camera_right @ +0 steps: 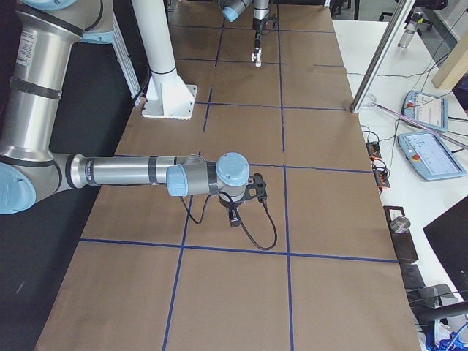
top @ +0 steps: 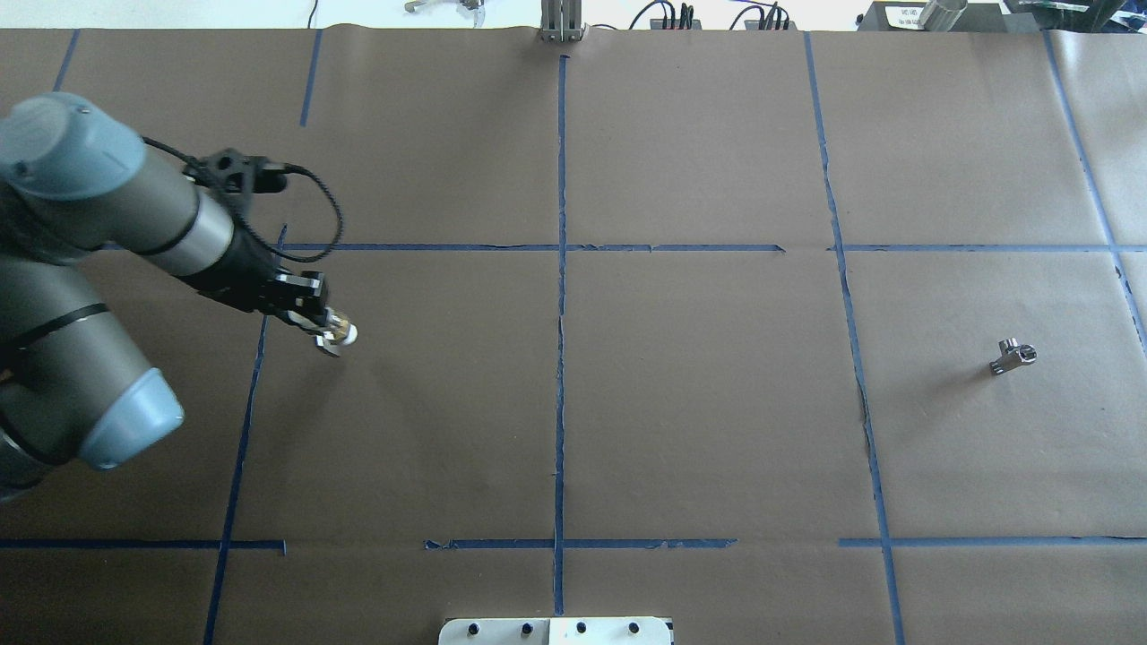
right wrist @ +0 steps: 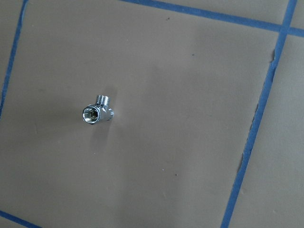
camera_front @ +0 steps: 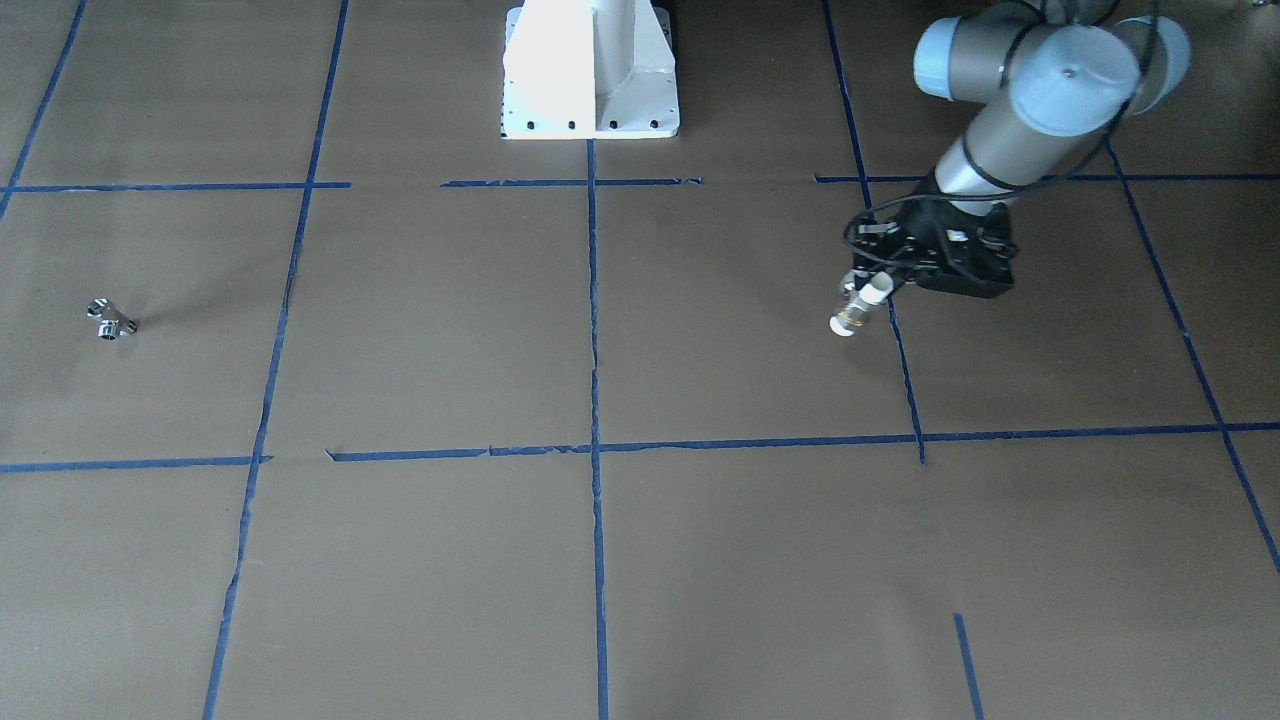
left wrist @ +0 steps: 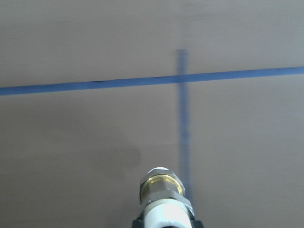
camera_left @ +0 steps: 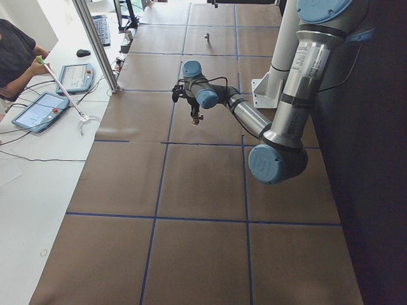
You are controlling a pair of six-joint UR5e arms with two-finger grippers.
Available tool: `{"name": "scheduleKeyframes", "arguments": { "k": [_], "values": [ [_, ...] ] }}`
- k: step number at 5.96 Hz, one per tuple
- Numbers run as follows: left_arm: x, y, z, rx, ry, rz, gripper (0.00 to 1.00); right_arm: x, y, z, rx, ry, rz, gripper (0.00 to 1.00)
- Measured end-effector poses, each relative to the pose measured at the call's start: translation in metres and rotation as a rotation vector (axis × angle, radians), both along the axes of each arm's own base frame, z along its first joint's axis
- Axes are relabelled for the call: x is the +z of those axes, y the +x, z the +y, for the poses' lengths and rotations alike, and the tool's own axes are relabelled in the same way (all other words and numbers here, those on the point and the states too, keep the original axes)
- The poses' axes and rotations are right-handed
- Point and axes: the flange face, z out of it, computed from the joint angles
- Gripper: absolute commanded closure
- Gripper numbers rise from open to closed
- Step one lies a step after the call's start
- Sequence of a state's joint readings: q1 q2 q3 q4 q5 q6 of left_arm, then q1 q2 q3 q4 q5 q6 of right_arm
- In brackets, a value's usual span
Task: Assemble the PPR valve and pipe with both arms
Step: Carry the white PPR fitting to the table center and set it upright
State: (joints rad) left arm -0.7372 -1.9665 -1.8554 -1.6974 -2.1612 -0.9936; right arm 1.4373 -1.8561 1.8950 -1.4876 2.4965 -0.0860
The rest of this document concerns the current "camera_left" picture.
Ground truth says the near blue teach pendant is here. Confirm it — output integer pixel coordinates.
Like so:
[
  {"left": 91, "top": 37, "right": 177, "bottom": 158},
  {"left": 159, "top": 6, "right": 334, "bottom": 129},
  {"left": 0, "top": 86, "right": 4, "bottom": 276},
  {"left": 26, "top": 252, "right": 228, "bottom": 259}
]
[{"left": 11, "top": 92, "right": 69, "bottom": 133}]

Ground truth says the black monitor stand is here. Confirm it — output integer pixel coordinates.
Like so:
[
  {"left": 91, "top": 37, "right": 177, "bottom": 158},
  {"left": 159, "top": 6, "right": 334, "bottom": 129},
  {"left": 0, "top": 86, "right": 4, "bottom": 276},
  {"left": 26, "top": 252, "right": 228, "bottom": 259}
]
[{"left": 113, "top": 0, "right": 139, "bottom": 33}]

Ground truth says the long reacher grabber tool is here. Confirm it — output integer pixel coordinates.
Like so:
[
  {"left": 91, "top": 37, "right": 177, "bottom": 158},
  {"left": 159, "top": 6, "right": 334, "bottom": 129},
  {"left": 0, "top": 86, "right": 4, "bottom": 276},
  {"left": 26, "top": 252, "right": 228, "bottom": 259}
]
[{"left": 36, "top": 55, "right": 101, "bottom": 136}]

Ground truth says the far blue teach pendant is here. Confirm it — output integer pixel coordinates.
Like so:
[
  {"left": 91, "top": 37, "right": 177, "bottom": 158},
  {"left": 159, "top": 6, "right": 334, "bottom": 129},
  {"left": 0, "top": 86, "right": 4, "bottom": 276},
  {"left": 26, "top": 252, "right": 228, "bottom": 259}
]
[{"left": 59, "top": 63, "right": 94, "bottom": 95}]

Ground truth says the small grey box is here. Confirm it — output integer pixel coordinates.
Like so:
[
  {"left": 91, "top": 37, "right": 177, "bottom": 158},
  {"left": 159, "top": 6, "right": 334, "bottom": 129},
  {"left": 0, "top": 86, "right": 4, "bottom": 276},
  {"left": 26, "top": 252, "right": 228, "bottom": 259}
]
[{"left": 120, "top": 28, "right": 137, "bottom": 54}]

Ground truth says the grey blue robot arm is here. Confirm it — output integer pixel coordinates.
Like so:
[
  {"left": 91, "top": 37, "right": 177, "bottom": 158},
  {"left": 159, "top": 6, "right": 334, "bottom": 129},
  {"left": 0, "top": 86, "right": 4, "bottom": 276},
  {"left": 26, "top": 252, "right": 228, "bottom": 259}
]
[{"left": 172, "top": 1, "right": 374, "bottom": 184}]

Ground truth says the person in black shirt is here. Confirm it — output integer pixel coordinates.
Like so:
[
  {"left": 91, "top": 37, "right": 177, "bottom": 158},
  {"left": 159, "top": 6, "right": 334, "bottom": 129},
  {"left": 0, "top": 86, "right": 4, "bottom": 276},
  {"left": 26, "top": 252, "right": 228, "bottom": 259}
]
[{"left": 1, "top": 19, "right": 49, "bottom": 102}]

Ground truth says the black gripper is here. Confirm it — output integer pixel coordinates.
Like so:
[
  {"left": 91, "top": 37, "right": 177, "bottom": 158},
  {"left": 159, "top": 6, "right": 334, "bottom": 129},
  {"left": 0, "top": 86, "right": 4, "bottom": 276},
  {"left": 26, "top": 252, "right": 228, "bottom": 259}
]
[{"left": 187, "top": 97, "right": 200, "bottom": 118}]

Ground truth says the blue teach pendant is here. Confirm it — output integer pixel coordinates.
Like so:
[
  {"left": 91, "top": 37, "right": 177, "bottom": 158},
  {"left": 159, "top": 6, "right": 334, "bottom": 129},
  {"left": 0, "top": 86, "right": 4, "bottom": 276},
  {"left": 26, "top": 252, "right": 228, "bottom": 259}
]
[
  {"left": 11, "top": 92, "right": 69, "bottom": 133},
  {"left": 59, "top": 63, "right": 94, "bottom": 95}
]

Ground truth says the aluminium frame post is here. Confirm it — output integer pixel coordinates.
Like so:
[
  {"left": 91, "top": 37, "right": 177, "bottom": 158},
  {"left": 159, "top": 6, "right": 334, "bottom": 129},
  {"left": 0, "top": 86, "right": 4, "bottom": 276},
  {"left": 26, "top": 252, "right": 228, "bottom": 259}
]
[{"left": 72, "top": 0, "right": 120, "bottom": 94}]

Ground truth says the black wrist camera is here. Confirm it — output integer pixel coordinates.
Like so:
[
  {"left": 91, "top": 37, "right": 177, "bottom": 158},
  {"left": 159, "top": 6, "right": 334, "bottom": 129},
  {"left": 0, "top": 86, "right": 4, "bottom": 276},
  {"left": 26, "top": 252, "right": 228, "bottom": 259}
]
[{"left": 172, "top": 84, "right": 188, "bottom": 103}]

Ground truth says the black computer mouse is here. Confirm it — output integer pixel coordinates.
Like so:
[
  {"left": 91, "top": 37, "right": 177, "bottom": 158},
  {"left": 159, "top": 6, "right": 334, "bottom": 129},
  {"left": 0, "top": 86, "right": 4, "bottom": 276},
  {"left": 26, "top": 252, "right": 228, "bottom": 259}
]
[{"left": 76, "top": 49, "right": 91, "bottom": 58}]

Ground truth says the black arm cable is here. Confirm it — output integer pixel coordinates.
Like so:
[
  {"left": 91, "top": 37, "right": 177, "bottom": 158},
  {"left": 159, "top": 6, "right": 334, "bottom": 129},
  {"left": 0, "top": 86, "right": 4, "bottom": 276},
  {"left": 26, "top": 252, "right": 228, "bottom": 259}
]
[{"left": 190, "top": 76, "right": 230, "bottom": 96}]

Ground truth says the brown paper table cover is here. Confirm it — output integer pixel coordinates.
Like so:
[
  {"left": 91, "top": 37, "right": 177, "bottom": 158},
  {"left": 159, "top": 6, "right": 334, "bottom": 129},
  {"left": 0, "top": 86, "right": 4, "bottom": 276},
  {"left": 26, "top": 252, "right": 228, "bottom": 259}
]
[{"left": 30, "top": 4, "right": 362, "bottom": 304}]

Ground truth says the black keyboard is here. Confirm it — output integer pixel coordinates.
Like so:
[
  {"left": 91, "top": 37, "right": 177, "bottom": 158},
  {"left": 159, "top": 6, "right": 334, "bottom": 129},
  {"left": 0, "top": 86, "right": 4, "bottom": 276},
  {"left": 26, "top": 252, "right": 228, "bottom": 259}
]
[{"left": 92, "top": 15, "right": 111, "bottom": 46}]

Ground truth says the white support column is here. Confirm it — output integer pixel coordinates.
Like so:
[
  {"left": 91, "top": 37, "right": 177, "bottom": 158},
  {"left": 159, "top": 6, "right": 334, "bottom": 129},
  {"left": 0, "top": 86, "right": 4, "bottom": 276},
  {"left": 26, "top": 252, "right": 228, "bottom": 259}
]
[{"left": 269, "top": 0, "right": 301, "bottom": 72}]

